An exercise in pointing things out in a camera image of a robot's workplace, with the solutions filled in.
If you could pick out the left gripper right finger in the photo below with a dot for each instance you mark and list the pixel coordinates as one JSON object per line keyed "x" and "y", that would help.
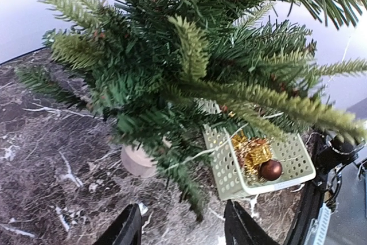
{"x": 241, "y": 229}

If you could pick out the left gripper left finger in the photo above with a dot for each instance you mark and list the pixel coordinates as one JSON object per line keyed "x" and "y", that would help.
{"x": 126, "y": 229}

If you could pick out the small green christmas tree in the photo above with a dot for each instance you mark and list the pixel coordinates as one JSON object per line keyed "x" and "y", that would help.
{"x": 163, "y": 69}

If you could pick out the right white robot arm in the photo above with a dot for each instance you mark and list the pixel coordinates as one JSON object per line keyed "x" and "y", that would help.
{"x": 336, "y": 151}

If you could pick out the round wooden tree base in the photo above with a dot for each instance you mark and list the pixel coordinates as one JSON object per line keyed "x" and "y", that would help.
{"x": 136, "y": 161}

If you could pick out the brown bauble front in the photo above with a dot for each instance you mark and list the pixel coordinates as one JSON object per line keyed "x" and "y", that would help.
{"x": 271, "y": 170}

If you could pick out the gold gift box ornament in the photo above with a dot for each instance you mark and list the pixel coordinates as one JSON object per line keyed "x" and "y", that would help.
{"x": 257, "y": 151}

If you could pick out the pale green plastic basket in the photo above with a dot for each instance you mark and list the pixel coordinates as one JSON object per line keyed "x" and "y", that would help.
{"x": 235, "y": 181}

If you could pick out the white cable duct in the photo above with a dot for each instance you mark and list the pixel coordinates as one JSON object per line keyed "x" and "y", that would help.
{"x": 316, "y": 234}

